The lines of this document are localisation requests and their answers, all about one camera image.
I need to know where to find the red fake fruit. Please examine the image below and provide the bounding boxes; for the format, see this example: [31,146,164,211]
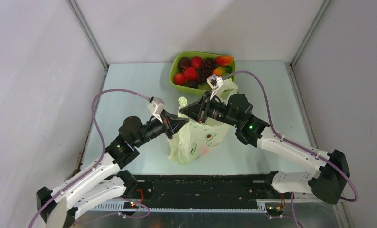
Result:
[183,67,198,81]
[190,56,203,69]

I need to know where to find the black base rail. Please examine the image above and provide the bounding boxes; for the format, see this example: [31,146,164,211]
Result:
[117,174,290,210]

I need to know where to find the red fake fruit top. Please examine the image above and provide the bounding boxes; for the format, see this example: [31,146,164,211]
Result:
[190,56,203,69]

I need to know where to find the yellow green fake mango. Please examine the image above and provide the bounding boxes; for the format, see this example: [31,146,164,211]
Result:
[212,66,233,77]

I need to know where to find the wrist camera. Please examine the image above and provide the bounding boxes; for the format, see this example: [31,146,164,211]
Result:
[206,74,223,100]
[147,97,165,123]

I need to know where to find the orange red fake mango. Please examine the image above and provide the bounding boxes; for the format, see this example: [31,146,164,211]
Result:
[215,56,235,66]

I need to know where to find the fake strawberry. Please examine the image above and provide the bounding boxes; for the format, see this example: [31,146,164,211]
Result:
[173,73,186,86]

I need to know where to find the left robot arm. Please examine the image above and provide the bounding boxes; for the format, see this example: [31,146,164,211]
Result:
[36,110,189,228]

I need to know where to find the red fake fruit middle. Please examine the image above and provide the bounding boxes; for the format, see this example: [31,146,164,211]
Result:
[183,67,198,81]

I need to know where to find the fake grape bunch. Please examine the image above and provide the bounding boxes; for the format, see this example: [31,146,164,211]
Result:
[197,57,216,84]

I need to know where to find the dark red fake plum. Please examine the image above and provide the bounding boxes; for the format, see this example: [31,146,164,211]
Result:
[178,57,191,72]

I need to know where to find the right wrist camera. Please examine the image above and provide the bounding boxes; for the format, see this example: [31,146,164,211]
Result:
[206,74,223,100]

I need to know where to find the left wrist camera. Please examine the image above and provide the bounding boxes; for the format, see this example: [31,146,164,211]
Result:
[147,97,165,123]

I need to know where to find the pale green plastic bag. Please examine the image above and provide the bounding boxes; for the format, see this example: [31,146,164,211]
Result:
[168,78,239,165]

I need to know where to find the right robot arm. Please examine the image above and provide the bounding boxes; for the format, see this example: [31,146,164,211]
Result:
[179,92,350,205]

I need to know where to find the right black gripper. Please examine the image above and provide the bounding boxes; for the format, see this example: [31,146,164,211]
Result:
[180,90,240,127]

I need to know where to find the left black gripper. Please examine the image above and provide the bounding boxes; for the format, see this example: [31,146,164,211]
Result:
[134,109,189,147]

